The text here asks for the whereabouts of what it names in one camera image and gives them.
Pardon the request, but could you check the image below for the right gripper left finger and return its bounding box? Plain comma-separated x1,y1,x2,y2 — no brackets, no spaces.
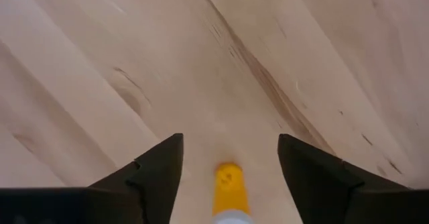
87,133,184,224

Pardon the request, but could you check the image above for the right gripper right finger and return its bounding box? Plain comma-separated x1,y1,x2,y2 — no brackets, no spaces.
277,133,410,224

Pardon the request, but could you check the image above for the orange medicine bottle white cap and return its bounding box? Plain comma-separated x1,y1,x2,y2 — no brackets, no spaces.
211,162,254,224

